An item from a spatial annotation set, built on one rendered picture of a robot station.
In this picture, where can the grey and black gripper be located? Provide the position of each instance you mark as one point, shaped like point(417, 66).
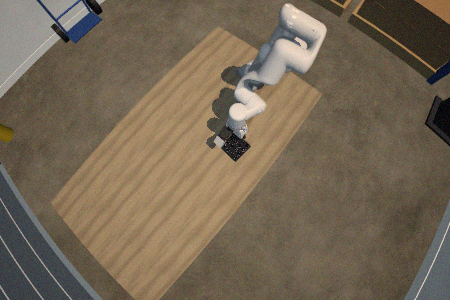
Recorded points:
point(239, 133)

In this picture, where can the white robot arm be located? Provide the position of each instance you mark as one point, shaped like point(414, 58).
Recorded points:
point(286, 54)

